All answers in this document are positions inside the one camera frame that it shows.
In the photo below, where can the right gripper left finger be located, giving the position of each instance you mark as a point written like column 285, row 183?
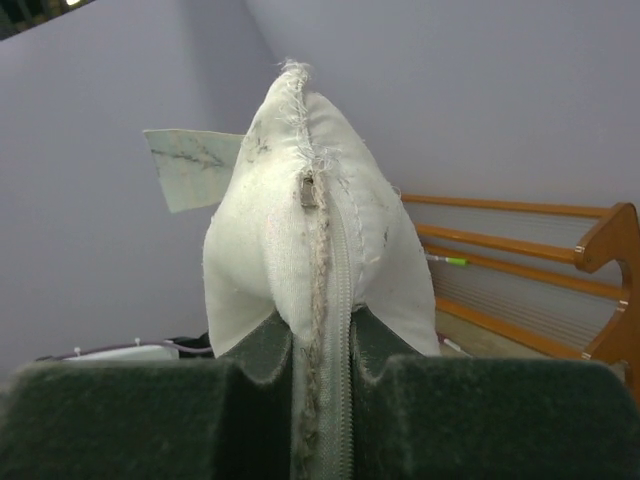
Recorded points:
column 223, row 418

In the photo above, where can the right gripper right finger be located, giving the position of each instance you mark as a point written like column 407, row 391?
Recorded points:
column 417, row 417

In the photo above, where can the white pillow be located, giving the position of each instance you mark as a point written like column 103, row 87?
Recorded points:
column 310, row 229

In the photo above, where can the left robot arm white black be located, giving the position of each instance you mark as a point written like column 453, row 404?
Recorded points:
column 141, row 350

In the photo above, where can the pillow care label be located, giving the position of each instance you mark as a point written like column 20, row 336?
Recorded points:
column 194, row 168

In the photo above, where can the pink white marker pen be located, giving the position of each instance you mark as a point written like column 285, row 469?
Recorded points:
column 450, row 348

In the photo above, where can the green white pen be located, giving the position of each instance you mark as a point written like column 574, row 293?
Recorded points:
column 448, row 260

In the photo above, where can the orange wooden rack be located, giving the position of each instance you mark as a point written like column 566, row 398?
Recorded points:
column 542, row 280

